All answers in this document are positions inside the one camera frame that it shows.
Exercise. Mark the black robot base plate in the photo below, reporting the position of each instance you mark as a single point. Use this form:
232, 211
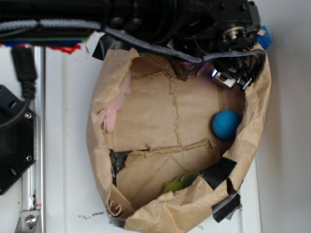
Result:
17, 149

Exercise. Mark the pink plush bunny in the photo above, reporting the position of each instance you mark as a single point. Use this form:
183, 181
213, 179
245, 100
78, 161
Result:
108, 115

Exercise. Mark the white tray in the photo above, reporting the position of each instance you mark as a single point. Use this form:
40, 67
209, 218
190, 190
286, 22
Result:
72, 202

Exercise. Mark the black usb cable plug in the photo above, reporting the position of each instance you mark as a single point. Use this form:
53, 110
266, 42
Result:
24, 65

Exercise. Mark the blue tape piece right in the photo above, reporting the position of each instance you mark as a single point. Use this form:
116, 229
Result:
264, 38

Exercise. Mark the brown paper bag bin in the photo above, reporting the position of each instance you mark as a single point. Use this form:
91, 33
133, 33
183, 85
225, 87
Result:
164, 130

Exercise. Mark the blue dimpled ball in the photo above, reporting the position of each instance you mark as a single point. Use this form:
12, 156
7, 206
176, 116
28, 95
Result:
225, 124

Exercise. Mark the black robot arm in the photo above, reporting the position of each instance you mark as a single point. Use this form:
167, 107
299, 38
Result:
170, 27

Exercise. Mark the metal corner bracket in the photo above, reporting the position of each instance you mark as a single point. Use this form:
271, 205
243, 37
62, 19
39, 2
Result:
29, 222

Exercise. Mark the aluminium extrusion rail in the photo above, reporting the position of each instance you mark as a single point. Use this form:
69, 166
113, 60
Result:
33, 180

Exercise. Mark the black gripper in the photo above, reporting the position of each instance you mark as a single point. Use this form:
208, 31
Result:
206, 26

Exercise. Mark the green plush toy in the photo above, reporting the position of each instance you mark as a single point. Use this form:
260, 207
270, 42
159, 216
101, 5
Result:
179, 183

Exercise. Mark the brown rough rock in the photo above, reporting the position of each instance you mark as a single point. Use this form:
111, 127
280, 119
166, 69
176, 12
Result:
183, 69

